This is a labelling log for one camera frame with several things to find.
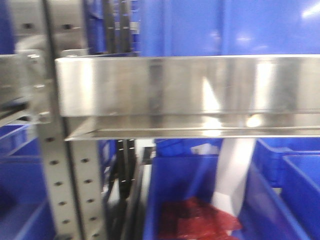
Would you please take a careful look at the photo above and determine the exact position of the perforated steel shelf upright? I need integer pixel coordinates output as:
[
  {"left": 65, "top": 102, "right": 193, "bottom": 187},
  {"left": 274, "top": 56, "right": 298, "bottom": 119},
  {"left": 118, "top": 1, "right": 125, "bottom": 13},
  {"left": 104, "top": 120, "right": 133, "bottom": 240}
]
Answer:
[{"left": 37, "top": 0, "right": 107, "bottom": 240}]

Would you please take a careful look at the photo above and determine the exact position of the blue plastic bin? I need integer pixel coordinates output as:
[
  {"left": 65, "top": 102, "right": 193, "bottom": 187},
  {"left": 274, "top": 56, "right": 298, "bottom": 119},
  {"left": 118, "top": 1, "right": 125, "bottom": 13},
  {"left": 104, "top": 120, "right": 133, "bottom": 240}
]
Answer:
[{"left": 142, "top": 138, "right": 309, "bottom": 240}]

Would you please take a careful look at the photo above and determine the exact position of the white paper sheet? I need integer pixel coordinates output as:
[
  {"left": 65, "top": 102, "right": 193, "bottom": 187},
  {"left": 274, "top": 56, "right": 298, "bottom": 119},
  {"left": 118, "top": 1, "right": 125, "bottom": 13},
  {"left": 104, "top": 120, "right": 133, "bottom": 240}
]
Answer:
[{"left": 211, "top": 138, "right": 257, "bottom": 217}]

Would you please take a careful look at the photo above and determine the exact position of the large blue upper bin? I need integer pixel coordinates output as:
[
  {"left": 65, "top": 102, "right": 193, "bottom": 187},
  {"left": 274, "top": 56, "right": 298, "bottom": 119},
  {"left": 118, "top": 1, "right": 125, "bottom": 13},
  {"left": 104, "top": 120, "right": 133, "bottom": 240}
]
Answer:
[{"left": 87, "top": 0, "right": 320, "bottom": 58}]

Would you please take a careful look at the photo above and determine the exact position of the red plastic bag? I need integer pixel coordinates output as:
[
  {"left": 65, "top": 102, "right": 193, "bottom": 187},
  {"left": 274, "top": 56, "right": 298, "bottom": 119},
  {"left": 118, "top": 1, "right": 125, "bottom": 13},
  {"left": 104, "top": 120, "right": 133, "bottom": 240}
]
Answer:
[{"left": 158, "top": 197, "right": 242, "bottom": 240}]

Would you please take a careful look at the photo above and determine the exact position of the blue bin far right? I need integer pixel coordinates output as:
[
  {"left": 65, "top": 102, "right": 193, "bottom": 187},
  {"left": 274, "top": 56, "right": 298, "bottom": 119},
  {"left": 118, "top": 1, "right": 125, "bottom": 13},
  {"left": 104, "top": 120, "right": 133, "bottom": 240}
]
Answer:
[{"left": 253, "top": 137, "right": 320, "bottom": 240}]

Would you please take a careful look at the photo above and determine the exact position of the steel shelf front rail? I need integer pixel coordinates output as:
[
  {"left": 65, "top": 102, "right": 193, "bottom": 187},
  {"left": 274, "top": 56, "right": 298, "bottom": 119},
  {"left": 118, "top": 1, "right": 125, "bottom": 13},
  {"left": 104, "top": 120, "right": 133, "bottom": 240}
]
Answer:
[{"left": 56, "top": 54, "right": 320, "bottom": 141}]

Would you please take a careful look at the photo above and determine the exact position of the black cable bundle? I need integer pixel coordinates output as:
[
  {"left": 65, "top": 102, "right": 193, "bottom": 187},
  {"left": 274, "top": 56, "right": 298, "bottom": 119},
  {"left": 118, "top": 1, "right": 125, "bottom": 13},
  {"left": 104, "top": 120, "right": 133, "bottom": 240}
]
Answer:
[{"left": 107, "top": 138, "right": 137, "bottom": 201}]

